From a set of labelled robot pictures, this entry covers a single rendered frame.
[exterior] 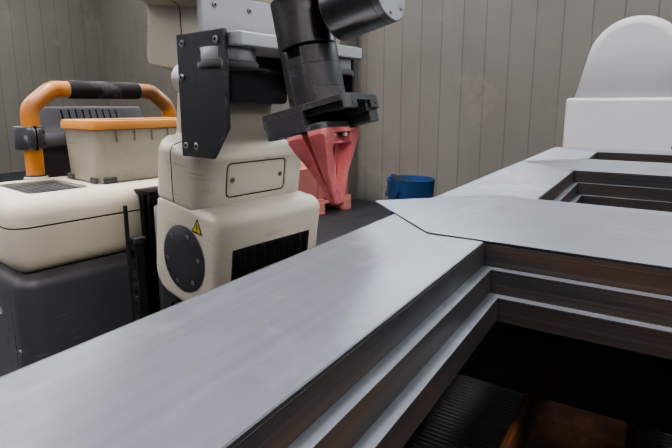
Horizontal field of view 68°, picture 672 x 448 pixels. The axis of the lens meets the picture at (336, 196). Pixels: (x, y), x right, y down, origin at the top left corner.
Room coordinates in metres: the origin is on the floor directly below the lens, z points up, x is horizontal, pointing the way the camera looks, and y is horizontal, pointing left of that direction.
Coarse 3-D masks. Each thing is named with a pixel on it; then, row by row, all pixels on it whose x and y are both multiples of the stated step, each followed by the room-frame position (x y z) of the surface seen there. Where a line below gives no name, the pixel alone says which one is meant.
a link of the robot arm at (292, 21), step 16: (288, 0) 0.49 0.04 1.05; (304, 0) 0.49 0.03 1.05; (272, 16) 0.51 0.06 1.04; (288, 16) 0.49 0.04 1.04; (304, 16) 0.49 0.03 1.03; (320, 16) 0.50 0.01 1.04; (288, 32) 0.49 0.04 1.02; (304, 32) 0.49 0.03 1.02; (320, 32) 0.49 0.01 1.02; (288, 48) 0.50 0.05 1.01
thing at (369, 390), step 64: (576, 192) 0.69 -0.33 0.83; (640, 192) 0.65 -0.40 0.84; (512, 256) 0.32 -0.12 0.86; (576, 256) 0.30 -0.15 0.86; (448, 320) 0.25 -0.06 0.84; (512, 320) 0.30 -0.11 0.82; (576, 320) 0.28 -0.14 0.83; (640, 320) 0.27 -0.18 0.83; (320, 384) 0.16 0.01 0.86; (384, 384) 0.19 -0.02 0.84; (448, 384) 0.23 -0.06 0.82
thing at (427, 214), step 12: (408, 204) 0.45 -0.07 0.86; (420, 204) 0.45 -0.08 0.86; (432, 204) 0.45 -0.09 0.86; (444, 204) 0.45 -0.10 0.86; (456, 204) 0.45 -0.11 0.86; (468, 204) 0.45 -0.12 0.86; (408, 216) 0.40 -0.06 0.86; (420, 216) 0.40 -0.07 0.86; (432, 216) 0.40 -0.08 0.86; (444, 216) 0.40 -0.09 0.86; (456, 216) 0.40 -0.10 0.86; (420, 228) 0.36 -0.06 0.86; (432, 228) 0.36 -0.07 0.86
